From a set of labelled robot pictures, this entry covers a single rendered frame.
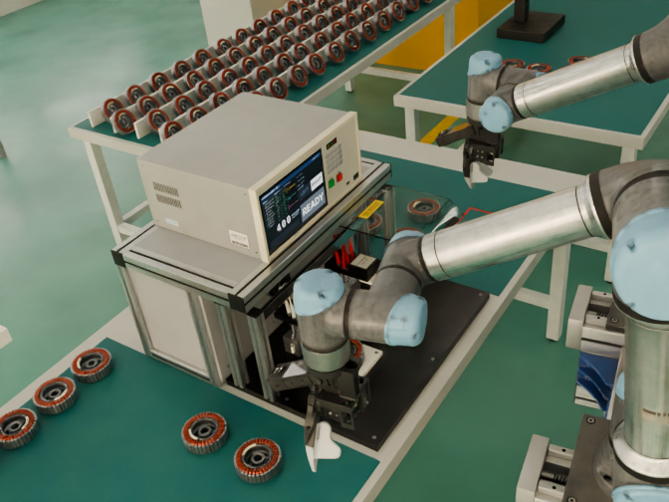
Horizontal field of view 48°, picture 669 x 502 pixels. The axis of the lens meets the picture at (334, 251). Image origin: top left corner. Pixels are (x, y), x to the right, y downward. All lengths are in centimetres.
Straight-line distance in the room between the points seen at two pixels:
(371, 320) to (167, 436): 101
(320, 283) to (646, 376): 45
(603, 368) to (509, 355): 134
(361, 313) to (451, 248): 17
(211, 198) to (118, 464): 68
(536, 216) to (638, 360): 23
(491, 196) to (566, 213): 163
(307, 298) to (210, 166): 83
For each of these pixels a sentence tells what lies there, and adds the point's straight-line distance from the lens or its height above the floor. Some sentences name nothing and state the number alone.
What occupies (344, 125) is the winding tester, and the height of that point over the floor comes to 131.
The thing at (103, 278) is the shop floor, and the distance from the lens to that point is 394.
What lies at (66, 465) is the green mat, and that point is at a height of 75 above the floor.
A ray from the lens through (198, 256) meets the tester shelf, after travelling 190.
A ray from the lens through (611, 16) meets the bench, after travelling 437.
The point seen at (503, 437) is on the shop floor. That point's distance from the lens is 286.
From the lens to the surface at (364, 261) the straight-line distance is 211.
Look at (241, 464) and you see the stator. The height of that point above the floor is 79.
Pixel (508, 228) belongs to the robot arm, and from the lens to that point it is 109.
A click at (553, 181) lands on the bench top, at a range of 280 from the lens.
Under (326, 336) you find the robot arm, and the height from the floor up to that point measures 143.
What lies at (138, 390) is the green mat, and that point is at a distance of 212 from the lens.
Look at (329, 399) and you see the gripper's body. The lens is 122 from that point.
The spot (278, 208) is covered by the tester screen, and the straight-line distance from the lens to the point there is 180.
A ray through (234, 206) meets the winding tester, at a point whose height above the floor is 126.
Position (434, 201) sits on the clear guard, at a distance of 208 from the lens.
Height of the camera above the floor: 217
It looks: 35 degrees down
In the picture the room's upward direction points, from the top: 7 degrees counter-clockwise
